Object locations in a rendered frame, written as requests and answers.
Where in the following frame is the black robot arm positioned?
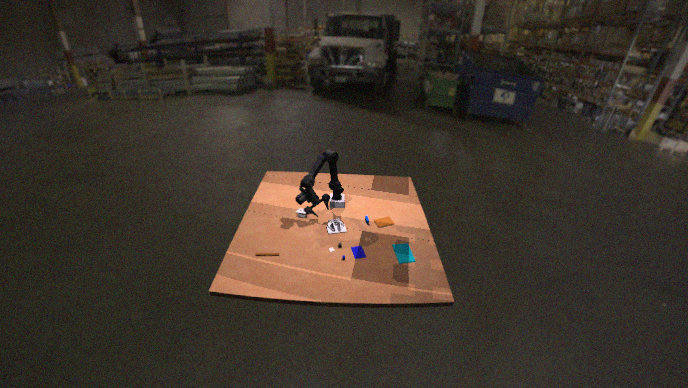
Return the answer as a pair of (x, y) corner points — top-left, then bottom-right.
(295, 149), (344, 205)

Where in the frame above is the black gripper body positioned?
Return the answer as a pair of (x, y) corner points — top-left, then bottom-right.
(303, 193), (331, 215)

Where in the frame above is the cyan flat square plate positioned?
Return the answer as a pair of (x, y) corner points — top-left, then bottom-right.
(392, 244), (416, 264)

